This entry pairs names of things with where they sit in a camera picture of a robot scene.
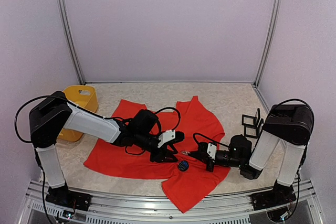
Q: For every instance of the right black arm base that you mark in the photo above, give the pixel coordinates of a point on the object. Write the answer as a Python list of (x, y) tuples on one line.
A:
[(277, 196)]

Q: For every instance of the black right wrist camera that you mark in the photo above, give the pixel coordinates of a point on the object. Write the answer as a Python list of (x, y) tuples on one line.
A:
[(210, 147)]

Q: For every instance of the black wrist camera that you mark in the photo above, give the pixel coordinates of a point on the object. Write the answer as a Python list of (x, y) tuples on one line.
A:
[(170, 138), (210, 147)]

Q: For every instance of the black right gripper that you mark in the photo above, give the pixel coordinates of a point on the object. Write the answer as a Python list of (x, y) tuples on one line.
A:
[(205, 158)]

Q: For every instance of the right aluminium frame post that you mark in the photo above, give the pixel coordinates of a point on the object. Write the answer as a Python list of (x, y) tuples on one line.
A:
[(267, 46)]

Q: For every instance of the white round brooch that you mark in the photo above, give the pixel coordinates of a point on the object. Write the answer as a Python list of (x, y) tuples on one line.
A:
[(183, 166)]

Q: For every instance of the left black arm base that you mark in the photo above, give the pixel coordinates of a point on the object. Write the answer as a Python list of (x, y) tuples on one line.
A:
[(65, 197)]

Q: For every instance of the black display box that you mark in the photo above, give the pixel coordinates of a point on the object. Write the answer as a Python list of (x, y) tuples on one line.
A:
[(251, 120), (254, 131)]

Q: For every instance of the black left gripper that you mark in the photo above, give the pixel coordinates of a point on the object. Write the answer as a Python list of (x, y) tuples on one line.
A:
[(159, 156)]

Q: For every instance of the rear black display box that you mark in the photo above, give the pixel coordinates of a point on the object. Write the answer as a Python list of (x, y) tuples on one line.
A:
[(251, 120)]

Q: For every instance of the left aluminium frame post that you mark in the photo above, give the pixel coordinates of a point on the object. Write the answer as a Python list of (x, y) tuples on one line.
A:
[(70, 41)]

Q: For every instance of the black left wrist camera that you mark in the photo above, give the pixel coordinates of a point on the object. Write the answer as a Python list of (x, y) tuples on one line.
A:
[(170, 138)]

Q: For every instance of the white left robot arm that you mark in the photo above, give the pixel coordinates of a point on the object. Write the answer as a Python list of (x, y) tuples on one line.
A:
[(55, 113)]

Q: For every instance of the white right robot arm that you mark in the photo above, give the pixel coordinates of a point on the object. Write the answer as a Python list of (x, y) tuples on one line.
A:
[(290, 122)]

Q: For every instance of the aluminium frame post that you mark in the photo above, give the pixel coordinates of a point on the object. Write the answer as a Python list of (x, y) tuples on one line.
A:
[(70, 41), (267, 46)]

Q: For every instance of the aluminium front rail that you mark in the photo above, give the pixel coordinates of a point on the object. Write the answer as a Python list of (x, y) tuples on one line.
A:
[(119, 208)]

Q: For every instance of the front black display box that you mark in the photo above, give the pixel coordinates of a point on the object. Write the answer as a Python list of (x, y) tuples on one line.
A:
[(254, 131)]

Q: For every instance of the red t-shirt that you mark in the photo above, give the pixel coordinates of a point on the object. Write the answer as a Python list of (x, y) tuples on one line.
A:
[(186, 181)]

